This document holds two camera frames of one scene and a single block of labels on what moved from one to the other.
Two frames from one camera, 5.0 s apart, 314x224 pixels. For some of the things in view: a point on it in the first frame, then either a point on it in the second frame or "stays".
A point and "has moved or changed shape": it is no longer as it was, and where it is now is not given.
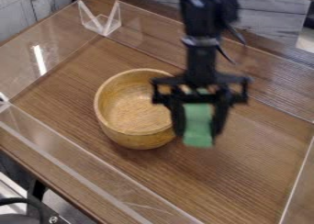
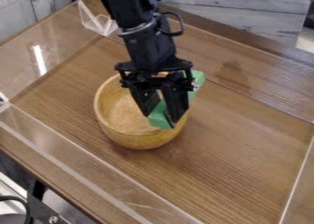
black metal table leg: x=39 y=214 stays
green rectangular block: x=199 y=127 has moved or changed shape
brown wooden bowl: x=130 y=119 stays
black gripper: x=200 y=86 -> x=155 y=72
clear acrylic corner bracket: x=104 y=25 stays
